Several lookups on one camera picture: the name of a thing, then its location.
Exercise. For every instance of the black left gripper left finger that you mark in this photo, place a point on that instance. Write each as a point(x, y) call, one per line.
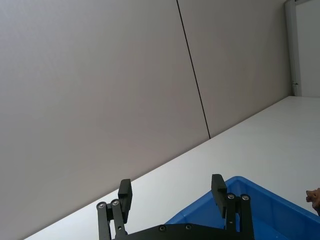
point(125, 200)

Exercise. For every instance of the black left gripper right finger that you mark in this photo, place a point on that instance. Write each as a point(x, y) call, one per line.
point(219, 195)

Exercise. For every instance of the blue plastic bin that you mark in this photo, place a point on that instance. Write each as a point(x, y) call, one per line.
point(275, 215)

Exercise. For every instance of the brown lumpy object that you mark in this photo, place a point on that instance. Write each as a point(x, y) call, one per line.
point(315, 197)

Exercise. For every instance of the white door frame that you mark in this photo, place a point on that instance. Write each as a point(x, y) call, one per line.
point(291, 45)

